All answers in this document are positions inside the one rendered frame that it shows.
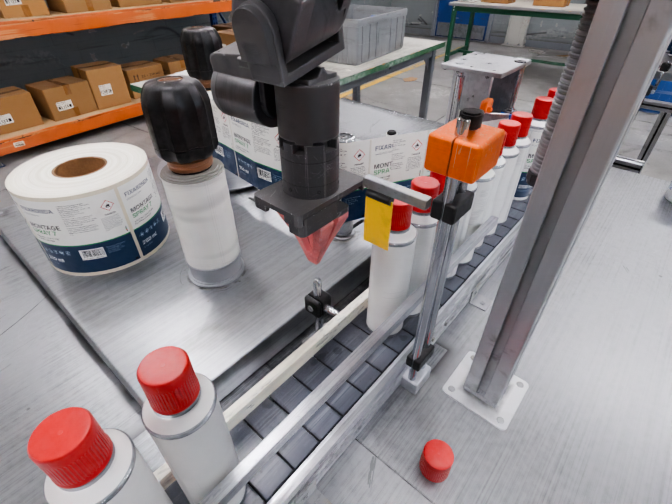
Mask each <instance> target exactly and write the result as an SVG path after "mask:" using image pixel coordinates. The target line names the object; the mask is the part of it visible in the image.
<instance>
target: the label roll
mask: <svg viewBox="0 0 672 504"><path fill-rule="evenodd" d="M5 186H6V188H7V190H8V192H9V193H10V195H11V197H12V198H13V200H14V202H15V204H16V205H17V207H18V209H19V210H20V212H21V214H22V215H23V217H24V219H25V221H26V222H27V224H28V226H29V227H30V229H31V231H32V233H33V234H34V236H35V238H36V239H37V241H38V243H39V245H40V246H41V248H42V250H43V251H44V253H45V255H46V257H47V258H48V260H49V262H50V263H51V265H52V266H53V267H54V268H55V269H56V270H58V271H60V272H62V273H65V274H69V275H76V276H93V275H101V274H107V273H111V272H115V271H118V270H122V269H125V268H127V267H130V266H132V265H135V264H137V263H139V262H141V261H143V260H144V259H146V258H148V257H149V256H151V255H152V254H154V253H155V252H156V251H157V250H158V249H159V248H160V247H161V246H162V245H163V244H164V243H165V241H166V240H167V238H168V235H169V230H170V229H169V224H168V221H167V218H166V215H165V212H164V209H163V206H162V202H161V199H160V196H159V193H158V190H157V187H156V184H155V180H154V177H153V174H152V171H151V168H150V165H149V162H148V158H147V155H146V153H145V152H144V151H143V150H142V149H141V148H139V147H137V146H134V145H130V144H125V143H115V142H103V143H90V144H82V145H76V146H71V147H66V148H62V149H58V150H55V151H52V152H48V153H45V154H43V155H40V156H38V157H35V158H33V159H31V160H29V161H27V162H25V163H23V164H21V165H20V166H18V167H17V168H15V169H14V170H13V171H12V172H11V173H10V174H9V175H8V176H7V178H6V180H5Z"/></svg>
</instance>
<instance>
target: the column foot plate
mask: <svg viewBox="0 0 672 504"><path fill-rule="evenodd" d="M474 356H475V352H472V351H470V352H468V353H467V355H466V356H465V357H464V359H463V360H462V361H461V363H460V364H459V365H458V367H457V368H456V370H455V371H454V372H453V374H452V375H451V376H450V378H449V379H448V381H447V382H446V383H445V385H444V386H443V388H442V391H443V393H444V394H446V395H447V396H449V397H450V398H452V399H453V400H455V401H457V402H458V403H460V404H461V405H463V406H464V407H466V408H467V409H469V410H470V411H472V412H473V413H475V414H476V415H478V416H479V417H481V418H482V419H484V420H486V421H487V422H489V423H490V424H492V425H493V426H495V427H496V428H498V429H499V430H506V429H507V427H508V425H509V423H510V421H511V419H512V417H513V416H514V414H515V412H516V410H517V408H518V406H519V404H520V402H521V401H522V399H523V397H524V395H525V393H526V391H527V389H528V387H529V385H528V383H527V382H526V381H524V380H522V379H521V378H519V377H517V376H515V375H513V377H512V379H511V381H510V383H509V385H508V387H507V389H506V391H505V392H504V394H503V396H502V398H501V399H500V401H499V403H498V404H497V406H496V408H493V407H492V406H490V405H489V404H487V403H486V402H484V401H482V400H481V399H479V398H478V397H476V396H474V395H473V394H471V393H470V392H468V391H467V390H465V389H464V385H465V382H466V379H467V376H468V373H469V371H470V368H471V365H472V362H473V359H474Z"/></svg>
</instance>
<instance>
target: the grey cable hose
mask: <svg viewBox="0 0 672 504"><path fill-rule="evenodd" d="M598 3H599V0H587V1H586V2H585V4H587V6H585V7H584V9H583V10H585V12H583V13H582V14H581V16H583V18H581V19H580V22H581V24H578V26H577V27H578V28H579V29H577V30H576V34H577V35H575V36H574V39H575V40H574V41H572V45H573V46H571V47H570V50H572V51H570V52H569V53H568V55H569V56H568V57H567V59H566V60H567V62H565V67H564V68H563V71H564V72H562V74H561V75H562V77H561V78H560V82H559V83H558V85H559V86H558V87H557V91H556V93H555V95H556V96H554V98H553V99H554V100H553V101H552V104H553V105H551V107H550V108H551V109H550V110H549V114H548V118H547V120H546V123H545V127H544V129H543V130H544V131H543V132H542V135H541V139H540V140H539V144H538V147H537V151H536V153H535V156H534V159H533V163H532V165H531V167H530V168H529V169H528V172H527V175H526V182H527V184H528V185H530V186H531V187H534V185H535V182H536V179H537V177H538V174H539V171H540V168H541V165H542V162H543V160H544V157H545V154H546V151H547V148H548V145H549V142H550V140H551V137H552V134H553V131H554V128H555V125H556V122H557V120H558V117H559V114H560V111H561V108H562V105H563V102H564V100H565V97H566V94H567V91H568V88H569V85H570V83H571V80H572V77H573V74H574V71H575V68H576V65H577V63H578V60H579V57H580V54H581V51H582V48H583V45H584V43H585V40H586V37H587V34H588V31H589V28H590V25H591V23H592V20H593V17H594V14H595V11H596V8H597V6H598Z"/></svg>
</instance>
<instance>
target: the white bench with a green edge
mask: <svg viewBox="0 0 672 504"><path fill-rule="evenodd" d="M444 46H445V41H436V40H428V39H420V38H411V37H404V41H403V47H402V48H401V49H399V50H397V51H394V52H391V53H389V54H386V55H384V56H381V57H378V58H376V59H373V60H371V61H368V62H366V63H363V64H360V65H358V66H352V65H345V64H338V63H332V62H323V63H322V64H320V65H318V66H321V67H325V70H329V71H334V72H337V75H339V76H340V93H342V92H345V91H347V90H350V89H352V88H353V89H352V100H354V101H358V102H360V89H361V85H362V84H365V83H367V82H370V81H372V80H375V79H377V78H380V77H382V76H385V75H388V74H390V73H393V72H395V71H398V70H400V69H403V68H405V67H408V66H410V65H413V64H415V63H418V62H420V61H423V60H424V61H425V71H424V79H423V86H422V94H421V102H420V109H419V117H420V118H424V119H427V113H428V106H429V99H430V92H431V85H432V78H433V71H434V64H435V57H436V50H437V49H439V48H442V47H444ZM146 81H148V80H145V81H140V82H136V83H132V84H130V88H131V91H134V92H137V93H141V90H142V86H143V84H144V83H145V82H146Z"/></svg>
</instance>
